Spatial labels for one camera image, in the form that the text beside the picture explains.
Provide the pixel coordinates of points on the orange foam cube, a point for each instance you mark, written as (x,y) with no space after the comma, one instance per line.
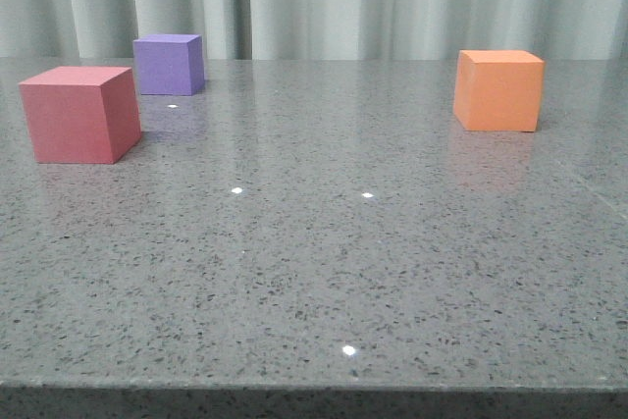
(498,90)

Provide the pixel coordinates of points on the purple foam cube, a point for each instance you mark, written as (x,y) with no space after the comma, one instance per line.
(169,64)

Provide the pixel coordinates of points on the red foam cube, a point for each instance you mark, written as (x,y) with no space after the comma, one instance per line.
(81,114)

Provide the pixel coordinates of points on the pale green curtain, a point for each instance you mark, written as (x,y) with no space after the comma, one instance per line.
(319,29)

